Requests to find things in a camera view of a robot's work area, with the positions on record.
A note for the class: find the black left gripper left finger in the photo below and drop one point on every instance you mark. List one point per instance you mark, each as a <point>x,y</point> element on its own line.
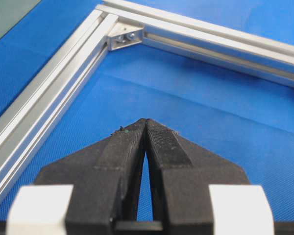
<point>106,180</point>

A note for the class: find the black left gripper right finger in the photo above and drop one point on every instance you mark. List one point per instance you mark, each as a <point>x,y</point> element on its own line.
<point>180,173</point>

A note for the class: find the aluminium extrusion frame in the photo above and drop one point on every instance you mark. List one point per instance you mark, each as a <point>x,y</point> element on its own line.
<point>113,25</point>

